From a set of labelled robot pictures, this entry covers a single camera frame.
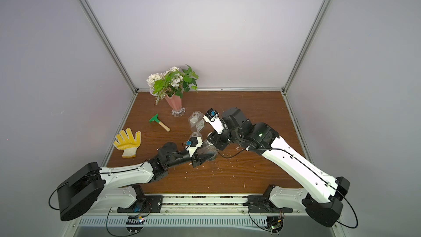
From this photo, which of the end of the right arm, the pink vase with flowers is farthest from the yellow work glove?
the end of the right arm

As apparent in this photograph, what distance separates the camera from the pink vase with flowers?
2.81 ft

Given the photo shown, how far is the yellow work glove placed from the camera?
0.92m

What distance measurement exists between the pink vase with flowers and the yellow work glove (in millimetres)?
267

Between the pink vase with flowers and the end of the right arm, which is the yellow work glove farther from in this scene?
the end of the right arm
